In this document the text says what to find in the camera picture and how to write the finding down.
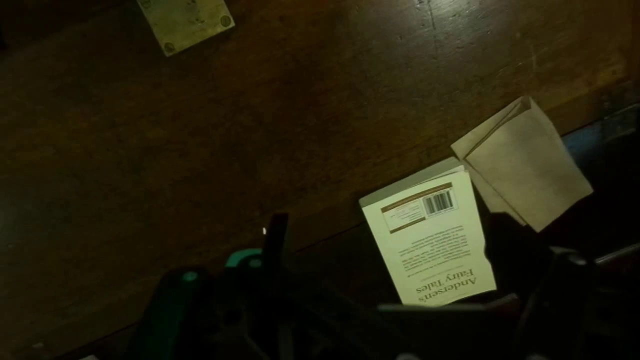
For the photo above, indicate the brown paper envelope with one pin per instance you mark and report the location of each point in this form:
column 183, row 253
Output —
column 521, row 164

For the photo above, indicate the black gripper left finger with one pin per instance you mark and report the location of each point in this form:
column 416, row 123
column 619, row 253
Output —
column 274, row 241

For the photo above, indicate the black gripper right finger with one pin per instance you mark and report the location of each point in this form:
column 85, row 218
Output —
column 531, row 272

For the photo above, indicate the white paperback book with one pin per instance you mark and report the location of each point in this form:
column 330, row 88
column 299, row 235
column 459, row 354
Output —
column 428, row 232

